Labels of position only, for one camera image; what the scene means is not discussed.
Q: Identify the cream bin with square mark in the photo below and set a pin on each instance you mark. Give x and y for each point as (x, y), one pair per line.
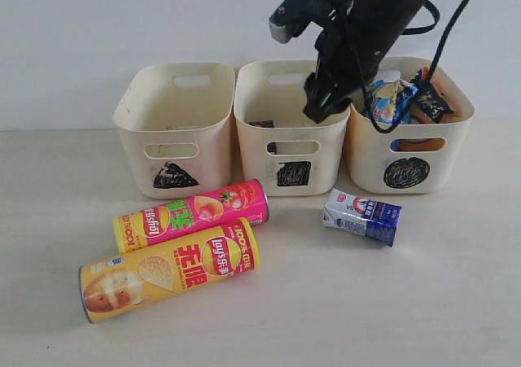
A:
(309, 154)

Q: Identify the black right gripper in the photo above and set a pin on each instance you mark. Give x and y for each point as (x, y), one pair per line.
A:
(349, 49)

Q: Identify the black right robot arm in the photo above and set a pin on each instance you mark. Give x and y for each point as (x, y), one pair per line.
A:
(398, 14)

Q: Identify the blue black noodle packet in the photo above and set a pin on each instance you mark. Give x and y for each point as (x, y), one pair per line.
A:
(387, 104)

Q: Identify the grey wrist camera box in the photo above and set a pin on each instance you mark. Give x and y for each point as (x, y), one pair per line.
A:
(290, 19)

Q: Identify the pink Lays chips can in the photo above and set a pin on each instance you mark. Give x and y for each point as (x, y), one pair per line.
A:
(179, 217)

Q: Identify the cream bin with circle mark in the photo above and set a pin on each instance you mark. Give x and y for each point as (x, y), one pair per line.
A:
(412, 159)

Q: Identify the purple juice carton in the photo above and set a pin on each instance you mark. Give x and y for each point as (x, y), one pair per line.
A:
(270, 147)

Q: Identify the yellow Lays chips can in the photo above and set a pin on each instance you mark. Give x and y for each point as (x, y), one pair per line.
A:
(135, 279)

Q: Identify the cream bin with triangle mark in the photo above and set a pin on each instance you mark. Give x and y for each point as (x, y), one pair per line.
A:
(174, 123)

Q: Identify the white blue milk carton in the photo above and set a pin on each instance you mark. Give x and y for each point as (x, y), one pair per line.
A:
(362, 216)

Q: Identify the orange black noodle packet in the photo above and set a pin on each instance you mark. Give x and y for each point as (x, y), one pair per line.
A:
(430, 106)

